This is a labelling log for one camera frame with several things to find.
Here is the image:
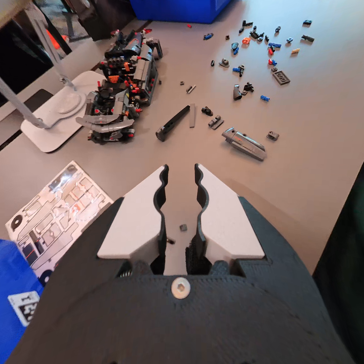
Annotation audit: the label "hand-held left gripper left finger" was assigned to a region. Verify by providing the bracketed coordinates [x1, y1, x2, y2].
[97, 164, 169, 268]

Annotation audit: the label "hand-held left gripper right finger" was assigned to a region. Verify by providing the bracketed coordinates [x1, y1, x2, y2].
[194, 163, 265, 268]

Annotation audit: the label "grey lego panel assembly red pins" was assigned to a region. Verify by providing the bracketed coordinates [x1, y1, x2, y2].
[222, 127, 268, 162]

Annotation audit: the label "long grey lego beam panel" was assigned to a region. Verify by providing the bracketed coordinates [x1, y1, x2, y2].
[155, 105, 190, 142]

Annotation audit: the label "blue plastic bin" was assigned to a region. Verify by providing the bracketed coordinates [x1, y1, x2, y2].
[0, 239, 44, 364]
[129, 0, 235, 24]

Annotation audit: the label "grey black lego car model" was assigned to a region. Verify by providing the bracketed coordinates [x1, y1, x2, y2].
[75, 28, 164, 144]

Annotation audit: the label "white lego sticker sheet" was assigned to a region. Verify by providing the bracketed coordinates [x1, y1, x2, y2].
[5, 161, 114, 286]

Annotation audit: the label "dark grey studded lego plate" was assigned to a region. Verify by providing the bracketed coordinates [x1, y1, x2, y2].
[272, 70, 291, 86]

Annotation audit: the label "person's green shirt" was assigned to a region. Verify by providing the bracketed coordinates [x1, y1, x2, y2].
[312, 162, 364, 364]

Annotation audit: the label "white book stand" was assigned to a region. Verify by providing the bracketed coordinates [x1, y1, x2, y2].
[0, 11, 104, 154]

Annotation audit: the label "orange traffic cone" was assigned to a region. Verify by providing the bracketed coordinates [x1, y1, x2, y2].
[45, 28, 70, 50]

